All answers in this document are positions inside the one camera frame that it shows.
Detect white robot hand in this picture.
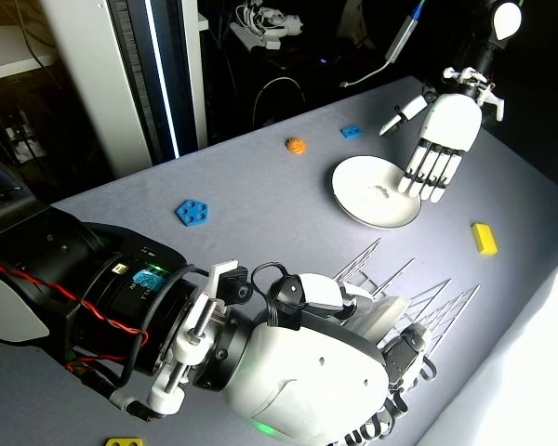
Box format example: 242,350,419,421
379,91,484,204
222,272,437,446

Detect white ceramic plate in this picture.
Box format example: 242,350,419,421
331,155,422,230
352,296,413,344

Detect spare white robot hand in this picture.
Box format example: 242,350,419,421
230,0,304,50

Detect yellow rectangular block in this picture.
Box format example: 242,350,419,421
472,222,498,256

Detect blue pentagon block with holes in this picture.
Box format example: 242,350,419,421
175,199,212,228

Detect white cabinet with light strip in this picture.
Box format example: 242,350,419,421
39,0,210,180

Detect white cable with silver adapter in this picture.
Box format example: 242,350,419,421
339,0,427,89

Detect silver wire dish rack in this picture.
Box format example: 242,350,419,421
332,237,481,368

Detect thin looped cable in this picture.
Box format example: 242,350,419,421
252,76,308,127

